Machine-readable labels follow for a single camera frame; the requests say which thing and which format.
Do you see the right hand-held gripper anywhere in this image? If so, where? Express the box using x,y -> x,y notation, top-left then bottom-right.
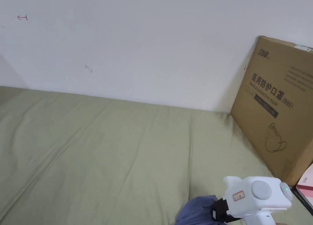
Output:
212,176 -> 293,225

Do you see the dark blue garment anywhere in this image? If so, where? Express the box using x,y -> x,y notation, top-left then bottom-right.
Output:
175,195 -> 219,225

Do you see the pink and white box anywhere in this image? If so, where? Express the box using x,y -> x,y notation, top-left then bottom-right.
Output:
294,163 -> 313,206

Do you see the large brown cardboard carton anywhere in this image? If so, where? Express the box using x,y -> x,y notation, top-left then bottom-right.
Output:
230,36 -> 313,188

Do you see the bed with pale green sheet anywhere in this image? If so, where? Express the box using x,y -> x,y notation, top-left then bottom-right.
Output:
0,86 -> 313,225

